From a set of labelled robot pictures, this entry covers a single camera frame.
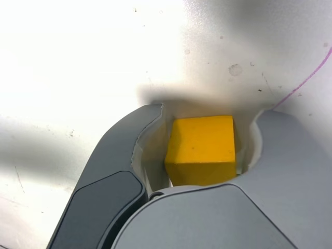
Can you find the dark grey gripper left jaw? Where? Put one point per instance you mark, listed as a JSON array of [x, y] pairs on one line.
[[103, 186]]

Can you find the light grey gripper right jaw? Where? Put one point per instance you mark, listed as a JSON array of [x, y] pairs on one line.
[[233, 220]]

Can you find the yellow cube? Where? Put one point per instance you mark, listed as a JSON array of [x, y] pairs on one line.
[[202, 145]]

